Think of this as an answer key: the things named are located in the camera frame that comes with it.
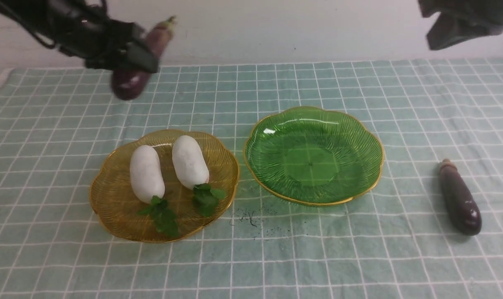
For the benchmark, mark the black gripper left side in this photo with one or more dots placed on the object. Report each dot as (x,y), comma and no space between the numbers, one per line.
(76,28)

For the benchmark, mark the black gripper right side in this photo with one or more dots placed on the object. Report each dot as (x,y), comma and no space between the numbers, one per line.
(461,20)

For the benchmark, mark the purple eggplant green stem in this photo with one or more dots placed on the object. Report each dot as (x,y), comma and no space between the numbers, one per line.
(129,84)

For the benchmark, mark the white radish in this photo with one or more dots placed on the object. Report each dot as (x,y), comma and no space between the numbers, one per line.
(148,186)
(192,172)

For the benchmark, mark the dark eggplant brown stem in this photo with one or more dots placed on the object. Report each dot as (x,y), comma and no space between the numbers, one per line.
(461,207)

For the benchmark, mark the green checkered tablecloth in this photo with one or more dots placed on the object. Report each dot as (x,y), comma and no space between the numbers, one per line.
(58,125)

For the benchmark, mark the amber plastic plate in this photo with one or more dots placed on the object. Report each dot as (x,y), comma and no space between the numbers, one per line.
(113,200)

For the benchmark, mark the green plastic plate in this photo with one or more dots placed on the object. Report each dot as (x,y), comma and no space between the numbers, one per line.
(314,157)

